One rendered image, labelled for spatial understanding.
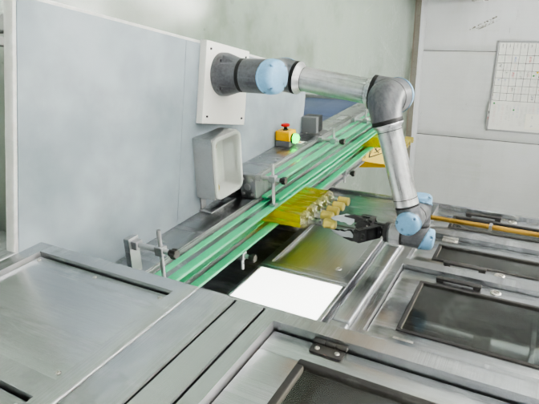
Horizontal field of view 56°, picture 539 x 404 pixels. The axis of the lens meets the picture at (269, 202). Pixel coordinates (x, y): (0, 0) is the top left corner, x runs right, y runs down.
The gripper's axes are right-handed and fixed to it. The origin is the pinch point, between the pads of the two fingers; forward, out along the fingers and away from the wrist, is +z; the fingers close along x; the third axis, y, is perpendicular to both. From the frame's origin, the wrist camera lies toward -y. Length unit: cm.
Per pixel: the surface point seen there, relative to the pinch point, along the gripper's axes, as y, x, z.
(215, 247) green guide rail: -41.2, 0.7, 24.6
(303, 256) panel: -4.6, -12.9, 9.5
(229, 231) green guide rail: -28.4, 1.5, 27.2
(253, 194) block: -3.9, 7.8, 31.5
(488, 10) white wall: 588, 110, 14
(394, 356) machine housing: -93, 15, -45
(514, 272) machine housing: 23, -15, -62
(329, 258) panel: -2.3, -12.7, 0.1
